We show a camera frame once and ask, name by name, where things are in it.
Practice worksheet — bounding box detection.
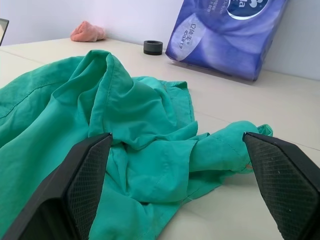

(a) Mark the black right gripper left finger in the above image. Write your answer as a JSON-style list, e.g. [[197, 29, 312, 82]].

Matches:
[[0, 132, 114, 240]]

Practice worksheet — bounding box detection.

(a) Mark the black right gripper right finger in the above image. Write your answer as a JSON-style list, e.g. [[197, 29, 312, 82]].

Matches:
[[242, 131, 320, 240]]

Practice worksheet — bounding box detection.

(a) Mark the green fabric garment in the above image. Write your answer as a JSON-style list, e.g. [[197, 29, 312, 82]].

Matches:
[[0, 49, 275, 240]]

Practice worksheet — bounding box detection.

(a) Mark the purple tissue pack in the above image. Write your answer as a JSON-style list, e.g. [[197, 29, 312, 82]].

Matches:
[[165, 0, 291, 82]]

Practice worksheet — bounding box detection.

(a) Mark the pink cloth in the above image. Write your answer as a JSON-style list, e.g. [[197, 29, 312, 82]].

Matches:
[[70, 20, 106, 43]]

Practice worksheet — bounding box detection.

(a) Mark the black tape roll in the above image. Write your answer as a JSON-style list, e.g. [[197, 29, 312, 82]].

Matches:
[[143, 39, 164, 56]]

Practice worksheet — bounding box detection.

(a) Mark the dark framed screen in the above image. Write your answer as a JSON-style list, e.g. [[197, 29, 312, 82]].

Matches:
[[0, 18, 10, 47]]

